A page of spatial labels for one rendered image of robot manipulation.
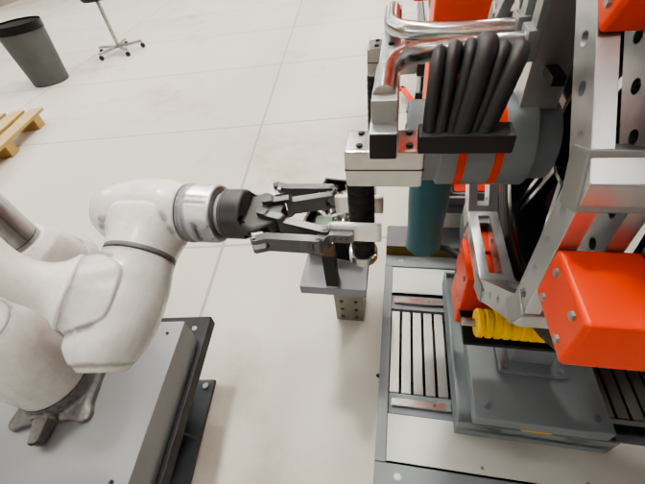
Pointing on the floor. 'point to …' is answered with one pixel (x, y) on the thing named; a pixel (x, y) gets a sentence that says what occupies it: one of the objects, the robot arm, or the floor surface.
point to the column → (351, 305)
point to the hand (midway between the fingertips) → (359, 217)
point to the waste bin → (33, 50)
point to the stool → (111, 35)
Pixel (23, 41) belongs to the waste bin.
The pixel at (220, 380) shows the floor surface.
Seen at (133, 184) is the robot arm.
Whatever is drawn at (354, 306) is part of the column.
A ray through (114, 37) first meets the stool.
